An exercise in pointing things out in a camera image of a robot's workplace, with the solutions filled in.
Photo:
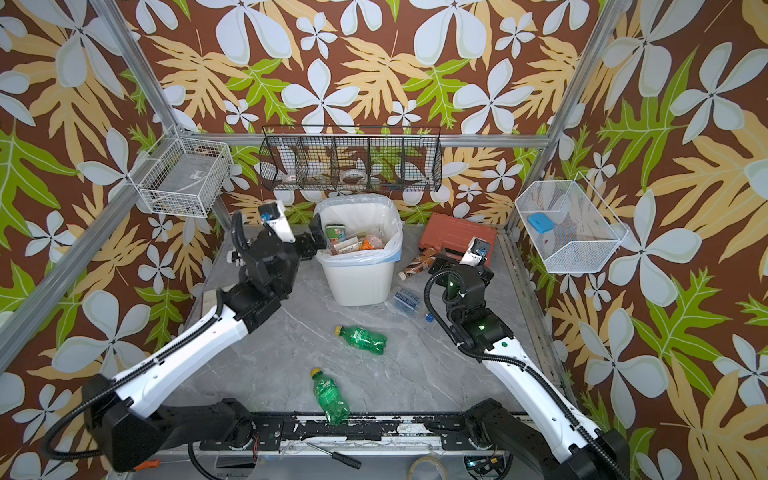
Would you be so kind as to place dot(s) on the black wire wall basket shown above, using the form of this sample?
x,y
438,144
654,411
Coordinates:
x,y
395,158

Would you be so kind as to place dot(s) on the white wire basket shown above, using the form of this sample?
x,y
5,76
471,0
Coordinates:
x,y
182,174
587,232

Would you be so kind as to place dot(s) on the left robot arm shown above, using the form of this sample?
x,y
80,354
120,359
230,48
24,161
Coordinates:
x,y
125,419

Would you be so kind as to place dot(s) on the tape roll bottom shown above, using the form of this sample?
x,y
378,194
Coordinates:
x,y
427,468

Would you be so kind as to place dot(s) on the green bottle yellow cap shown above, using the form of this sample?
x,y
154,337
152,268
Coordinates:
x,y
329,398
362,339

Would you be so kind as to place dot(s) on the black handled screwdriver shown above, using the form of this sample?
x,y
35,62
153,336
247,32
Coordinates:
x,y
337,456

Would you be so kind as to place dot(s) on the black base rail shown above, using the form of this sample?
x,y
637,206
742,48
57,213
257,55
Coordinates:
x,y
442,431

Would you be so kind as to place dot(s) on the red plastic tool case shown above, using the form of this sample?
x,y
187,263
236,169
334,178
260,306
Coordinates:
x,y
454,234

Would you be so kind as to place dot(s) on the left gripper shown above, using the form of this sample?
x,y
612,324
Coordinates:
x,y
314,238

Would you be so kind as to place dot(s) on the crushed blue label water bottle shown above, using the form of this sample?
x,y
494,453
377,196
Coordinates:
x,y
411,304

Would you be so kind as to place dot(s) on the white wire basket right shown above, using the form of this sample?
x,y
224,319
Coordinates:
x,y
587,232

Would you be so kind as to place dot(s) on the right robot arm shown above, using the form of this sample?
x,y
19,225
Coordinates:
x,y
559,441

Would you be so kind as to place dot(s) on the orange juice label bottle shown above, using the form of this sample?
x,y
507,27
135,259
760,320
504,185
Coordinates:
x,y
371,242

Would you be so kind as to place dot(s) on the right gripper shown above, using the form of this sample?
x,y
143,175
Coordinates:
x,y
459,267

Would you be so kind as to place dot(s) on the clear bin liner bag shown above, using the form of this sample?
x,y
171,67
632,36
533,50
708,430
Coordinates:
x,y
370,213

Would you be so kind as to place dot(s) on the orange handled tool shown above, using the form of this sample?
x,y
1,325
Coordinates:
x,y
149,464

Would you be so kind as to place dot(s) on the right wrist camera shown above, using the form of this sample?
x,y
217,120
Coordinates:
x,y
477,252

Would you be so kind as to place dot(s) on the blue object in basket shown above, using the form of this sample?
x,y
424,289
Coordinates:
x,y
541,223

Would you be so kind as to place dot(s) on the white plastic trash bin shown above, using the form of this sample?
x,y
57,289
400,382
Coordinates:
x,y
362,285

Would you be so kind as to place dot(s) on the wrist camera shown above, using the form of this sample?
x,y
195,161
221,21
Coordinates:
x,y
477,252
273,214

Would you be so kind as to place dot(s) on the tape roll in basket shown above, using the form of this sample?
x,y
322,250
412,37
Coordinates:
x,y
353,176

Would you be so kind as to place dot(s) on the red label colourful bottle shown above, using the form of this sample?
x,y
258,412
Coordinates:
x,y
335,233

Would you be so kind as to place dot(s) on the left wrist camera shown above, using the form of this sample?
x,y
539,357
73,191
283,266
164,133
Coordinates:
x,y
273,214

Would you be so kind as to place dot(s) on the small white label bottle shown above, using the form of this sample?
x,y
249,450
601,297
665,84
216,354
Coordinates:
x,y
350,245

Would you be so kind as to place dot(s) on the white wire basket left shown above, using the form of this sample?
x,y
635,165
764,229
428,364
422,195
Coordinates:
x,y
182,174

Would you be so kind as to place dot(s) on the brown label bottle by case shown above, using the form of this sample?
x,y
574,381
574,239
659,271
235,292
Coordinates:
x,y
423,261

